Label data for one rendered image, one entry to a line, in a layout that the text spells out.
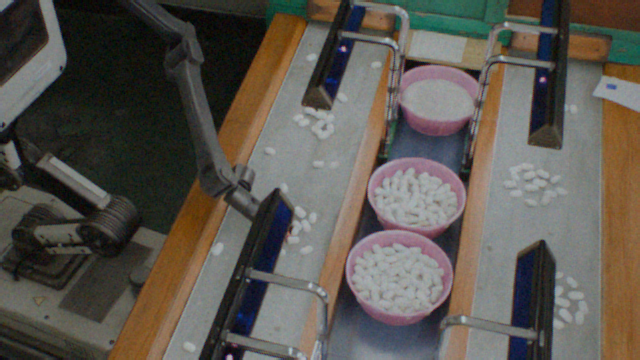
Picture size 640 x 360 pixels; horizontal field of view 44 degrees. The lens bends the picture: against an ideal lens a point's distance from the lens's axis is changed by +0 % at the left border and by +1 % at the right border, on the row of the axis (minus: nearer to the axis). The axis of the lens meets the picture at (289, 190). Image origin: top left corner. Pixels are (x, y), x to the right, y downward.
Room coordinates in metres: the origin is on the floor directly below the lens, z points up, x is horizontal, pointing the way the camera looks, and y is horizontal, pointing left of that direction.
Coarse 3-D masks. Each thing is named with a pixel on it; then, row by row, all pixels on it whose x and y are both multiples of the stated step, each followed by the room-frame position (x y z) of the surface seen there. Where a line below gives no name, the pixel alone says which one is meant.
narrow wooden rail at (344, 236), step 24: (384, 72) 2.01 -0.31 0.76; (384, 96) 1.89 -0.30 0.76; (360, 144) 1.67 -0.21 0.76; (360, 168) 1.58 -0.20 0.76; (360, 192) 1.48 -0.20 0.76; (360, 216) 1.43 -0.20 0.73; (336, 240) 1.31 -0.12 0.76; (336, 264) 1.23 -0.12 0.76; (336, 288) 1.16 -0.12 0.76; (312, 312) 1.09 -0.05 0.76; (336, 312) 1.15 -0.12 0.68; (312, 336) 1.02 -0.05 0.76
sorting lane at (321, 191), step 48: (384, 48) 2.17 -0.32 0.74; (288, 96) 1.92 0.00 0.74; (288, 144) 1.70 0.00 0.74; (336, 144) 1.70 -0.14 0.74; (288, 192) 1.51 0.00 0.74; (336, 192) 1.51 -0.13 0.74; (240, 240) 1.33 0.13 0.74; (288, 288) 1.18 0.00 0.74; (192, 336) 1.04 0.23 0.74; (288, 336) 1.04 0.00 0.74
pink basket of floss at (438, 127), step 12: (408, 72) 2.00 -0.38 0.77; (432, 72) 2.02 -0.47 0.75; (444, 72) 2.02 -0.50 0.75; (456, 72) 2.01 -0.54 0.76; (408, 84) 1.99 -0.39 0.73; (468, 84) 1.96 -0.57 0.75; (408, 108) 1.82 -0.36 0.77; (408, 120) 1.85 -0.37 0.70; (420, 120) 1.80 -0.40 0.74; (432, 120) 1.77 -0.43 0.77; (444, 120) 1.77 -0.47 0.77; (456, 120) 1.77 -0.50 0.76; (432, 132) 1.80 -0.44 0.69; (444, 132) 1.80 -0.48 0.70
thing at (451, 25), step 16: (272, 0) 2.36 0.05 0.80; (288, 0) 2.34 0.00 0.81; (304, 0) 2.33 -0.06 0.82; (272, 16) 2.36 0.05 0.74; (304, 16) 2.33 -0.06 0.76; (400, 16) 2.24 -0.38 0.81; (416, 16) 2.23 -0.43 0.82; (432, 16) 2.21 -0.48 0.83; (448, 16) 2.20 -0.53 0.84; (384, 32) 2.26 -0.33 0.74; (432, 32) 2.21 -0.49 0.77; (448, 32) 2.20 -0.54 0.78; (464, 32) 2.18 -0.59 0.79; (480, 32) 2.17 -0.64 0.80; (512, 32) 2.14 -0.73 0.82; (624, 48) 2.05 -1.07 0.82
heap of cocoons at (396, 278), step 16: (368, 256) 1.27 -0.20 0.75; (384, 256) 1.28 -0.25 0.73; (400, 256) 1.27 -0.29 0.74; (416, 256) 1.28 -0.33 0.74; (368, 272) 1.23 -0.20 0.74; (384, 272) 1.23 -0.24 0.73; (400, 272) 1.22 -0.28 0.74; (416, 272) 1.22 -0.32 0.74; (432, 272) 1.22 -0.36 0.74; (368, 288) 1.18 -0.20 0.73; (384, 288) 1.17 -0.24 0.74; (400, 288) 1.18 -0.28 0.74; (416, 288) 1.19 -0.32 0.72; (432, 288) 1.18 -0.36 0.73; (384, 304) 1.13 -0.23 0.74; (400, 304) 1.13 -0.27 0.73; (416, 304) 1.12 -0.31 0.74; (432, 304) 1.13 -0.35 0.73
